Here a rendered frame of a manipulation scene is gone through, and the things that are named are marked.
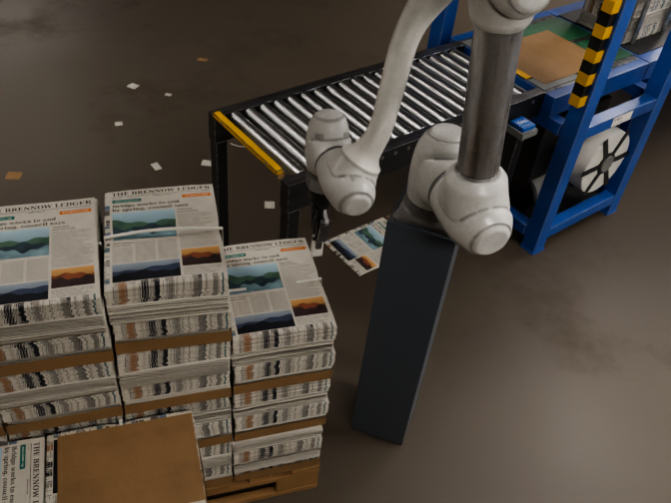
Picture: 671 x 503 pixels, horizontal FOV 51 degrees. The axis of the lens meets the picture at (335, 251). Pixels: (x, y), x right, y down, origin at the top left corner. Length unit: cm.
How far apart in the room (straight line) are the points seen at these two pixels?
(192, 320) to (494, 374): 157
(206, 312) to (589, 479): 164
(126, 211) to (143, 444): 61
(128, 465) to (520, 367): 172
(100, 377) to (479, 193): 104
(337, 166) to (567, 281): 212
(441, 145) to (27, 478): 133
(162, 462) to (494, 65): 125
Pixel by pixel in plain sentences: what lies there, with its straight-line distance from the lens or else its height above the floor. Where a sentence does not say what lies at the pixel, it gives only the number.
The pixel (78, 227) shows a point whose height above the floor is 107.
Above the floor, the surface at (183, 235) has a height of 106.
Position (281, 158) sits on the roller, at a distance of 254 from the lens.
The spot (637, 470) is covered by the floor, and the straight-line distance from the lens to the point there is 295.
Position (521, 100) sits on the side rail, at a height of 80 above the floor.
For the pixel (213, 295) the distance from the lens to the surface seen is 172.
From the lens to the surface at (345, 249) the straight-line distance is 338.
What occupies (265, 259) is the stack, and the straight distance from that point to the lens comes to 207.
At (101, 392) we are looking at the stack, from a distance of 193.
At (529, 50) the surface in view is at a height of 80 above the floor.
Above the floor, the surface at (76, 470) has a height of 60.
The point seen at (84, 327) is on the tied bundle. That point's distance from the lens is 174.
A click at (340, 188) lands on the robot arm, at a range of 155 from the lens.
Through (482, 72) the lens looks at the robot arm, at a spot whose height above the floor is 156.
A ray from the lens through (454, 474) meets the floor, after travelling 269.
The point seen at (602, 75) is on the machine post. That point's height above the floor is 97.
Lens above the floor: 224
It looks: 42 degrees down
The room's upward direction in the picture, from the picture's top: 7 degrees clockwise
